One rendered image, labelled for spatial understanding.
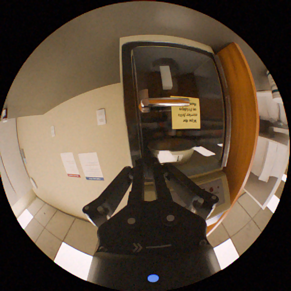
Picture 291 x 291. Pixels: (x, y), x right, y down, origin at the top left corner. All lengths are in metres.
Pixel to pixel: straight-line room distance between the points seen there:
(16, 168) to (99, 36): 2.82
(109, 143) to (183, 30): 0.76
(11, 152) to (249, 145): 3.17
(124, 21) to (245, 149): 0.51
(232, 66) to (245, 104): 0.14
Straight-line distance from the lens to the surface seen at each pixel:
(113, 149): 0.72
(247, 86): 0.37
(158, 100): 0.16
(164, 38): 0.36
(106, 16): 0.32
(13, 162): 2.86
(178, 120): 0.22
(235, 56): 0.43
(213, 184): 0.33
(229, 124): 0.34
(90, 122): 0.77
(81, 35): 0.36
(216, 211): 0.35
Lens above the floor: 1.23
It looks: 15 degrees up
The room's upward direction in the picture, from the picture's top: 174 degrees clockwise
